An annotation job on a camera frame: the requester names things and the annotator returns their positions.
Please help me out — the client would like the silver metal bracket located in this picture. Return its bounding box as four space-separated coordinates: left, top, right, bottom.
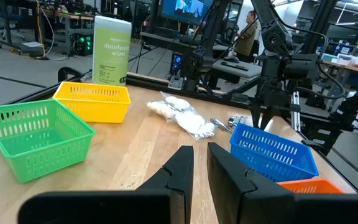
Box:
291 91 301 132

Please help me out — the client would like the black ring-shaped clamp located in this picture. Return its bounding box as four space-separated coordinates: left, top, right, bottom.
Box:
57 66 83 82

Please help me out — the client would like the orange plastic basket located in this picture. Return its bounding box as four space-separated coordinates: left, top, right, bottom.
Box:
277 177 345 195

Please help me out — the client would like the wooden top workbench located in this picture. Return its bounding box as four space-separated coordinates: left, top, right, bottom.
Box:
37 8 95 57

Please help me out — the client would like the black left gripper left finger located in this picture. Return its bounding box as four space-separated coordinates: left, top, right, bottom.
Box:
17 145 195 224

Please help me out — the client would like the blue plastic basket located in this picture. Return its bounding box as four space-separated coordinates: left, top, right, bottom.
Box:
229 123 320 183

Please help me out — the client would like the grey metal base plate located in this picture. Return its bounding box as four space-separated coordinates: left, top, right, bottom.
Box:
167 74 185 91

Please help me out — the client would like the cluttered wooden workbench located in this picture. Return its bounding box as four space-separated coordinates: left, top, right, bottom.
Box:
320 43 358 78

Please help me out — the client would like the large display screen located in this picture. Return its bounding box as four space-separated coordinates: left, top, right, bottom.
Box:
161 0 214 26

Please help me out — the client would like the black gantry beam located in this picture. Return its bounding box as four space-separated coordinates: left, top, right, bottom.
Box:
300 0 339 55

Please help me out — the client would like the grey desk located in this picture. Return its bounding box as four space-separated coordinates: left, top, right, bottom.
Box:
211 58 262 78

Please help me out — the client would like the green plastic basket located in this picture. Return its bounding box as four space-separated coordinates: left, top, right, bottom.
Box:
0 98 97 184

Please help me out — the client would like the person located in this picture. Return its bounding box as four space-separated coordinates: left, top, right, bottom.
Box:
233 10 260 63

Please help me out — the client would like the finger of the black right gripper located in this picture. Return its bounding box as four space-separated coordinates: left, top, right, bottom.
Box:
250 105 262 129
259 108 276 131

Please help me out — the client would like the black upright stand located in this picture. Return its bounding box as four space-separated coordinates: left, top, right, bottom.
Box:
181 0 231 93

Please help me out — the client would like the printed clear cotton balls bag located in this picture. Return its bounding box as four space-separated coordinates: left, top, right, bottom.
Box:
146 91 200 122

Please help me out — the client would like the green disinfecting wipes canister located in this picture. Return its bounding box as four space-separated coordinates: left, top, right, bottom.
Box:
91 15 132 86

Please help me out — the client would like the black computer with green lights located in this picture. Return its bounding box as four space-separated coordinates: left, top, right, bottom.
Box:
73 32 94 57

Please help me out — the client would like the black keyboard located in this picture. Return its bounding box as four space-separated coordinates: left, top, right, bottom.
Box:
221 61 249 72

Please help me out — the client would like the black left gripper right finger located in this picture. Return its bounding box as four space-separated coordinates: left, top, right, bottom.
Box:
207 142 358 224

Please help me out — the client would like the black desktop computer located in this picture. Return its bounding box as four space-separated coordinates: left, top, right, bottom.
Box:
171 52 185 75

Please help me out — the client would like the black desk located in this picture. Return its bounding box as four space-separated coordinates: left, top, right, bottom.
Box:
140 30 229 54

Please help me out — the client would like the yellow plastic basket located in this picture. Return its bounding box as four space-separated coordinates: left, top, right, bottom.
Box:
52 81 132 124

